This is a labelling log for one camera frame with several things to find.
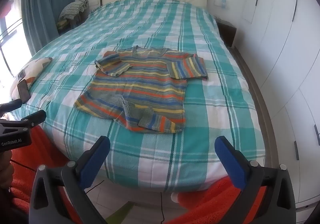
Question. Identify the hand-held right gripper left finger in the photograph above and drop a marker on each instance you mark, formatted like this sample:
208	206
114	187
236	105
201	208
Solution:
96	161

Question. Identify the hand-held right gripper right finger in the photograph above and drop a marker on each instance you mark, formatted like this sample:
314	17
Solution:
228	161

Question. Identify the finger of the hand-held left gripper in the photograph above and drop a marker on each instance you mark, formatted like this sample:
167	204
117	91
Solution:
11	104
35	117

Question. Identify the striped knit sweater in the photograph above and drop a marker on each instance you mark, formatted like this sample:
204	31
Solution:
140	81

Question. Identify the pile of checked clothes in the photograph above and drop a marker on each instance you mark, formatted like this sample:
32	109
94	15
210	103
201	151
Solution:
72	8

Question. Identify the person's left hand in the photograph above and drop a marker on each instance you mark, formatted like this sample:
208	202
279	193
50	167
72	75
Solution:
5	171

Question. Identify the large black smartphone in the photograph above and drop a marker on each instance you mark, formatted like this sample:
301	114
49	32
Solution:
23	90

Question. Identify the white orange patterned cushion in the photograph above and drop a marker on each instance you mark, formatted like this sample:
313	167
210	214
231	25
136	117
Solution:
37	66

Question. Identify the orange fluffy rug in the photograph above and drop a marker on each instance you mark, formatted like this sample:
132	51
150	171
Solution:
22	189

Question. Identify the green floor mat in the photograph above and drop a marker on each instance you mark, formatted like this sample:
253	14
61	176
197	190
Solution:
120	214

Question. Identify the black window railing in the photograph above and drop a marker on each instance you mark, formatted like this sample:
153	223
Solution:
7	30

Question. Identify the teal curtain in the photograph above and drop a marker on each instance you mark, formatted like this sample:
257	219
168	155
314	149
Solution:
42	1

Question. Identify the white wardrobe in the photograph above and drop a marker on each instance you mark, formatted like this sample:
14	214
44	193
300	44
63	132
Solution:
280	51

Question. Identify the dark wooden nightstand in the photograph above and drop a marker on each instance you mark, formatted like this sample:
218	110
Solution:
228	33

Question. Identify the bed with teal plaid cover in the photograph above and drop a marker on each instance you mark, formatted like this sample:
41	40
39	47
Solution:
150	26

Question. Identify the white wall socket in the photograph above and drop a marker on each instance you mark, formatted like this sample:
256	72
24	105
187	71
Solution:
221	3

